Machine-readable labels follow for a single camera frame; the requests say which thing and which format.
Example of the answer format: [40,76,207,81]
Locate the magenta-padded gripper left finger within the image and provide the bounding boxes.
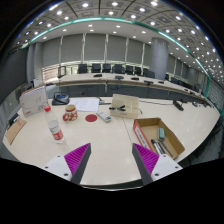
[42,142,92,185]

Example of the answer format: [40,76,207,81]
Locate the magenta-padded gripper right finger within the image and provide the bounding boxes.
[131,142,184,186]

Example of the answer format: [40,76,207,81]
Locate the clear red-capped water bottle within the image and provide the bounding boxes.
[44,105,66,145]

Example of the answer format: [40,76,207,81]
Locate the black marker pen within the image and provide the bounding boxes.
[159,139,175,158]
[150,138,165,156]

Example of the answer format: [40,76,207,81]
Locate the teal whiteboard eraser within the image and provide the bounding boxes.
[157,127,166,140]

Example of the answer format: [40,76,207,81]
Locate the open cardboard box red label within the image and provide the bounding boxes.
[132,117,186,160]

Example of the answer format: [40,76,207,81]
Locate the red floral ceramic mug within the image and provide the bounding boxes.
[62,104,79,123]

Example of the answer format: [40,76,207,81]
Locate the flat round red coaster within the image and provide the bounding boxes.
[84,113,98,123]

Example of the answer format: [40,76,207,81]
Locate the brown paper envelope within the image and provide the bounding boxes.
[4,117,28,146]

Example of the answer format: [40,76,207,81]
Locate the black table microphone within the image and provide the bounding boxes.
[172,99,185,112]

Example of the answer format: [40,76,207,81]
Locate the white printed paper sheet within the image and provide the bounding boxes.
[69,97,101,113]

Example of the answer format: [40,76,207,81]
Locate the small black device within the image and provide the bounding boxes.
[8,113,20,127]

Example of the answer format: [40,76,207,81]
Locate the white printed carton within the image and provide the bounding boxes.
[18,85,49,118]

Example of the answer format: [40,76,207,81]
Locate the black binder clips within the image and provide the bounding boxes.
[108,104,127,112]

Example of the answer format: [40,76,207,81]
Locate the long curved conference desk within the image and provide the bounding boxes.
[44,72,214,108]

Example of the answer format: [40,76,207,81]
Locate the black desk microphone units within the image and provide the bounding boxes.
[93,73,166,86]

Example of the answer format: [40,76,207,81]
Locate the black office chairs row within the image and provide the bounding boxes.
[77,63,183,85]

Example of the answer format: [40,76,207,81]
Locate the round ceiling lights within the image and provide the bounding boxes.
[16,0,224,84]

